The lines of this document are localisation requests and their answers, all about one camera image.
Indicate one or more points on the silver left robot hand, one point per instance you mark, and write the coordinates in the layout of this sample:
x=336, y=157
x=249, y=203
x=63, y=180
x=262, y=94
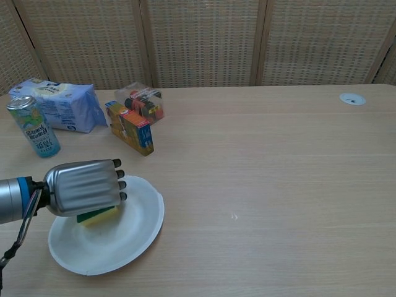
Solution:
x=83, y=187

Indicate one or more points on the green and yellow sponge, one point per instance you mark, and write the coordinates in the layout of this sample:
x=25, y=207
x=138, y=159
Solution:
x=99, y=215

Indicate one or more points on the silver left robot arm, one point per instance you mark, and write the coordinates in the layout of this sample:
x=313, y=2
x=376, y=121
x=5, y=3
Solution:
x=12, y=199

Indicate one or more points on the white paper plate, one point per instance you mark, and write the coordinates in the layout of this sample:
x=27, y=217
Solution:
x=123, y=238

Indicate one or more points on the light blue drink can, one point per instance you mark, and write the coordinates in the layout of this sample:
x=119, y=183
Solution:
x=37, y=133

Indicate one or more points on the orange and yellow carton box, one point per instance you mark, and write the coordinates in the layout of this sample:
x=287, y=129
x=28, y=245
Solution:
x=133, y=130

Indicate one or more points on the blue tissue pack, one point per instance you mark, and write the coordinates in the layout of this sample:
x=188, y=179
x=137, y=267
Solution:
x=68, y=105

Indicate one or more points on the clear plastic box with toys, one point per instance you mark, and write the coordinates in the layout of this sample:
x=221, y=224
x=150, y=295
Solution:
x=142, y=103

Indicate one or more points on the woven rattan folding screen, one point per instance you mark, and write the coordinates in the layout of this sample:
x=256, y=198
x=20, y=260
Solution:
x=201, y=40

